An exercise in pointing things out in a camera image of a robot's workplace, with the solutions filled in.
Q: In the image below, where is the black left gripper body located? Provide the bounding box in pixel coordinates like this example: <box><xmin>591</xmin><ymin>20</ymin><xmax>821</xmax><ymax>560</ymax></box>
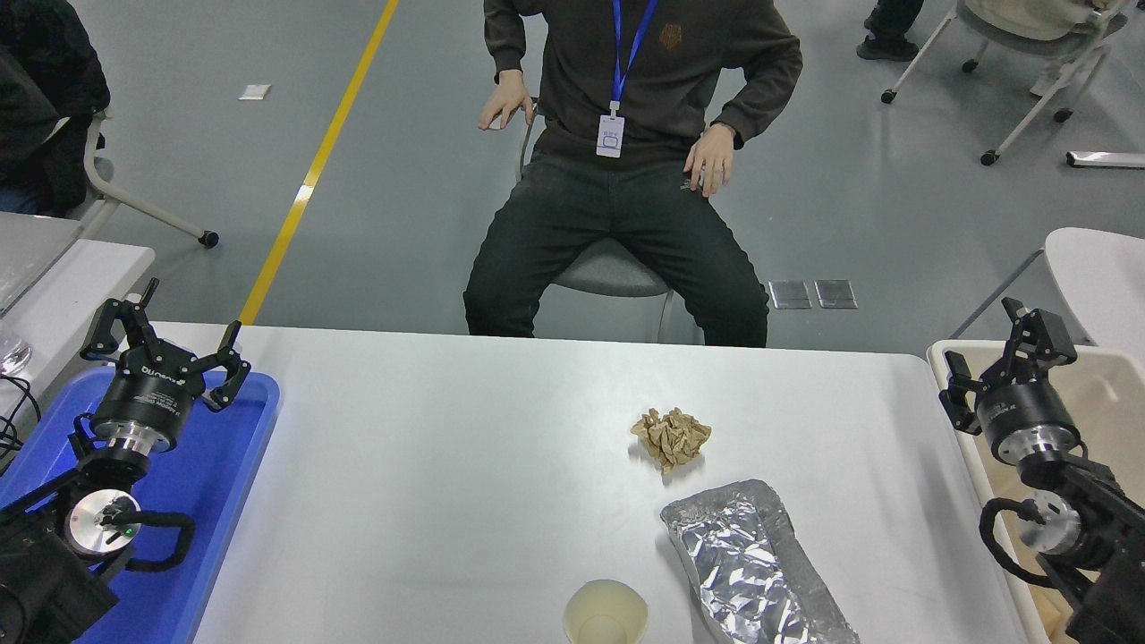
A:
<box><xmin>91</xmin><ymin>347</ymin><xmax>207</xmax><ymax>441</ymax></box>

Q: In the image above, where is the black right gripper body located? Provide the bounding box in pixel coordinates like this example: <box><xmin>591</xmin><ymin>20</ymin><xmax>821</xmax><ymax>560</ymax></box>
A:
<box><xmin>975</xmin><ymin>380</ymin><xmax>1081</xmax><ymax>464</ymax></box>

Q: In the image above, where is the silver foil tray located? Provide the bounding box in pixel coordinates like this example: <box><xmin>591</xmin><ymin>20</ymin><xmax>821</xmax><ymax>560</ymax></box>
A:
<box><xmin>660</xmin><ymin>479</ymin><xmax>861</xmax><ymax>644</ymax></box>

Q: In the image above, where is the white paper cup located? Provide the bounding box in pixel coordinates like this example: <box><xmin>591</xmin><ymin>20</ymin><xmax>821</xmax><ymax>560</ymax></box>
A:
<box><xmin>563</xmin><ymin>580</ymin><xmax>649</xmax><ymax>644</ymax></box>

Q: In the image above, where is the person's left hand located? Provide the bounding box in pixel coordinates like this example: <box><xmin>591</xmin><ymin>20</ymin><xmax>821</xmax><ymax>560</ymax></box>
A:
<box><xmin>683</xmin><ymin>123</ymin><xmax>737</xmax><ymax>198</ymax></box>

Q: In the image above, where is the person's right hand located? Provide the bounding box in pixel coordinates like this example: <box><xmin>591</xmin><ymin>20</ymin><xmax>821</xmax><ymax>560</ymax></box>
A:
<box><xmin>478</xmin><ymin>70</ymin><xmax>536</xmax><ymax>132</ymax></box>

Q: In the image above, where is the white side table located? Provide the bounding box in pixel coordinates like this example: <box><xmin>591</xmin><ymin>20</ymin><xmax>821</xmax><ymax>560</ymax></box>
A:
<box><xmin>0</xmin><ymin>237</ymin><xmax>156</xmax><ymax>430</ymax></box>

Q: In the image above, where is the large pale bin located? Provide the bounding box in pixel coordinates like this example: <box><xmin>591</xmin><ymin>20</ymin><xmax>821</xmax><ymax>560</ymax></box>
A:
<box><xmin>927</xmin><ymin>338</ymin><xmax>1145</xmax><ymax>644</ymax></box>

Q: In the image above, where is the grey flat panel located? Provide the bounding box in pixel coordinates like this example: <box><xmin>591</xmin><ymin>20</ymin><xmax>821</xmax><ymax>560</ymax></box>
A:
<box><xmin>0</xmin><ymin>212</ymin><xmax>83</xmax><ymax>316</ymax></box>

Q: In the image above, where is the clear glass object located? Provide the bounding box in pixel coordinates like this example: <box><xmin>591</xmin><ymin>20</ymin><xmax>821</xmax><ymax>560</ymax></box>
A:
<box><xmin>0</xmin><ymin>324</ymin><xmax>33</xmax><ymax>377</ymax></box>

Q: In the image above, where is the white-framed wheeled chair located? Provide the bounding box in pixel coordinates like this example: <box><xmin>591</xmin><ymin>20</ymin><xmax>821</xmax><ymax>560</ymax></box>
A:
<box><xmin>881</xmin><ymin>0</ymin><xmax>1132</xmax><ymax>167</ymax></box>
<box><xmin>67</xmin><ymin>107</ymin><xmax>220</xmax><ymax>250</ymax></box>

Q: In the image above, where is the blue plastic tray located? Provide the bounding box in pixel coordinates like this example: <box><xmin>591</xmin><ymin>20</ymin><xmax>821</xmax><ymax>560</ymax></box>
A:
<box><xmin>0</xmin><ymin>367</ymin><xmax>281</xmax><ymax>644</ymax></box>

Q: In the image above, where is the silver metal bar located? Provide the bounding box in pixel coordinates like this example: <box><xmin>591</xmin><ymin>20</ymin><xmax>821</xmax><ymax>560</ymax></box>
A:
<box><xmin>1065</xmin><ymin>150</ymin><xmax>1145</xmax><ymax>170</ymax></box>

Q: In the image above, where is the person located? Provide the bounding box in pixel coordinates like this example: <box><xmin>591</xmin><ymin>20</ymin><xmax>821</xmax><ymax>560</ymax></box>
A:
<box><xmin>856</xmin><ymin>0</ymin><xmax>925</xmax><ymax>62</ymax></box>
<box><xmin>462</xmin><ymin>0</ymin><xmax>804</xmax><ymax>348</ymax></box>
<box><xmin>0</xmin><ymin>0</ymin><xmax>111</xmax><ymax>217</ymax></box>

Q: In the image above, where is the crumpled tan paper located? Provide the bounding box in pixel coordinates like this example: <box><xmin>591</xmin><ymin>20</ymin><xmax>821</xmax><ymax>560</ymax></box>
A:
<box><xmin>630</xmin><ymin>407</ymin><xmax>714</xmax><ymax>473</ymax></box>

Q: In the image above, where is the grey office chair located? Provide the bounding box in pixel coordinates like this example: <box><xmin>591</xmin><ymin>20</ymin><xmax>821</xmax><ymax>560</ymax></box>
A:
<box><xmin>514</xmin><ymin>94</ymin><xmax>708</xmax><ymax>345</ymax></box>

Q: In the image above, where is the thin black cable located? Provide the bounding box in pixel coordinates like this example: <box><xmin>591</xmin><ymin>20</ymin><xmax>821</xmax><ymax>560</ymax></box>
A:
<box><xmin>0</xmin><ymin>374</ymin><xmax>43</xmax><ymax>470</ymax></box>

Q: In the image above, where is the blue lanyard with badge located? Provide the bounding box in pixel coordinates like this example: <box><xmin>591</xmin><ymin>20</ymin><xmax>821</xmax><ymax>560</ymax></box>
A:
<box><xmin>596</xmin><ymin>0</ymin><xmax>660</xmax><ymax>159</ymax></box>

